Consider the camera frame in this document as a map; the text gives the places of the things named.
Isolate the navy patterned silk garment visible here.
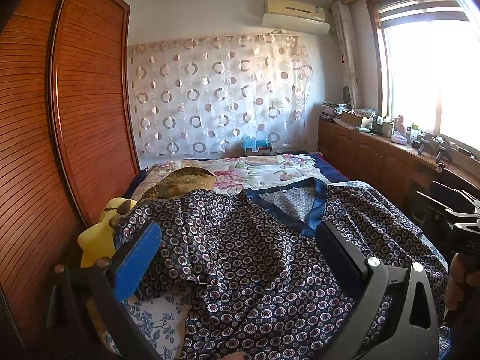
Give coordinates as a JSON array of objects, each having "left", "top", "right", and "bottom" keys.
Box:
[{"left": 115, "top": 181, "right": 448, "bottom": 359}]

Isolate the person's right hand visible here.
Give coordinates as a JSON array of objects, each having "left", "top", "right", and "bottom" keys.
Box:
[{"left": 445, "top": 253, "right": 479, "bottom": 327}]

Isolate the wooden cabinet under window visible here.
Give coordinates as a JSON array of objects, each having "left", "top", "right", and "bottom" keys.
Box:
[{"left": 318, "top": 119, "right": 479, "bottom": 214}]

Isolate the blue floral white sheet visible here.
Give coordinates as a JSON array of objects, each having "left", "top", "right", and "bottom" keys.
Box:
[{"left": 123, "top": 287, "right": 191, "bottom": 359}]

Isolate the yellow plush toy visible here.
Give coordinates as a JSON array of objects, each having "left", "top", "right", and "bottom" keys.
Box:
[{"left": 77, "top": 197, "right": 137, "bottom": 268}]

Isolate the pink figurine on cabinet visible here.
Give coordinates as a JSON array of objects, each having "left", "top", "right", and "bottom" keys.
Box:
[{"left": 391, "top": 115, "right": 408, "bottom": 146}]

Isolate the cardboard box on cabinet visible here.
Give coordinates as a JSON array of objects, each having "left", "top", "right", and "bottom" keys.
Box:
[{"left": 340, "top": 111, "right": 373, "bottom": 128}]

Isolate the navy blue blanket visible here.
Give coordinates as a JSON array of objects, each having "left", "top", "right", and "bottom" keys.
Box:
[{"left": 309, "top": 153, "right": 350, "bottom": 184}]

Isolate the gold brown pillow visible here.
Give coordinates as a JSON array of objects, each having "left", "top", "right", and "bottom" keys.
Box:
[{"left": 141, "top": 166, "right": 216, "bottom": 200}]

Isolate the brown wooden wardrobe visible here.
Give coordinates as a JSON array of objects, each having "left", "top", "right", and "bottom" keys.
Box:
[{"left": 1, "top": 0, "right": 139, "bottom": 345}]

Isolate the floral pink quilt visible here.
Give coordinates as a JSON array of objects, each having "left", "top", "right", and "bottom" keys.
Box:
[{"left": 132, "top": 154, "right": 329, "bottom": 200}]

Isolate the teal tissue box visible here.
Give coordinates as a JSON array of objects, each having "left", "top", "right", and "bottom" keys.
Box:
[{"left": 241, "top": 135, "right": 272, "bottom": 156}]

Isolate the rolled patterned window curtain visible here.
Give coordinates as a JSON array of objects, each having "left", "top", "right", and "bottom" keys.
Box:
[{"left": 331, "top": 1, "right": 361, "bottom": 108}]

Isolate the white circle-patterned curtain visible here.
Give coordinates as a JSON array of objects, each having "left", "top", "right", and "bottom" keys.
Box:
[{"left": 128, "top": 32, "right": 313, "bottom": 159}]

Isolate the window with wooden frame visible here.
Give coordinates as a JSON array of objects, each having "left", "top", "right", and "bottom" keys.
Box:
[{"left": 366, "top": 0, "right": 479, "bottom": 149}]

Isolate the beige wall air conditioner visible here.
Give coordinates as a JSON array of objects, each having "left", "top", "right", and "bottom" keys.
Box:
[{"left": 262, "top": 0, "right": 330, "bottom": 35}]

